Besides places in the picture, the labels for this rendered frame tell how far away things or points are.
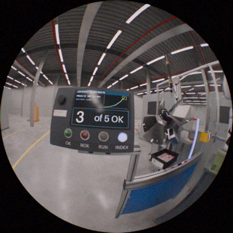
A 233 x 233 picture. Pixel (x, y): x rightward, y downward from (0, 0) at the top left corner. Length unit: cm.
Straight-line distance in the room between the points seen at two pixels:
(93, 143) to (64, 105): 14
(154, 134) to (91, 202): 120
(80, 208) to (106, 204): 36
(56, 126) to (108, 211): 116
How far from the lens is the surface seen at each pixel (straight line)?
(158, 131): 85
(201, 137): 94
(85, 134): 22
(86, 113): 23
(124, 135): 22
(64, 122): 25
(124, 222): 121
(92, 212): 124
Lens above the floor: 118
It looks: 3 degrees down
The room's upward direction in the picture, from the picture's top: 4 degrees clockwise
